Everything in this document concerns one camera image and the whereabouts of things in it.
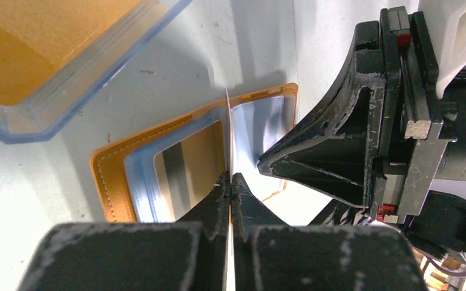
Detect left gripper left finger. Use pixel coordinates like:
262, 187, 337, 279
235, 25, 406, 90
19, 173, 230, 290

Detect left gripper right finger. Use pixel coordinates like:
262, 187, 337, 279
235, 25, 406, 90
231, 173, 427, 290

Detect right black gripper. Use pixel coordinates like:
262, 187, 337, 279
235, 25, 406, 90
257, 8, 466, 257

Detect orange leather card holder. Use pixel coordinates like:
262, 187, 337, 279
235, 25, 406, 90
90, 83, 298, 222

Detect clear plastic card tray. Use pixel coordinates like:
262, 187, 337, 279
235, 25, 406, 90
0, 1, 188, 144

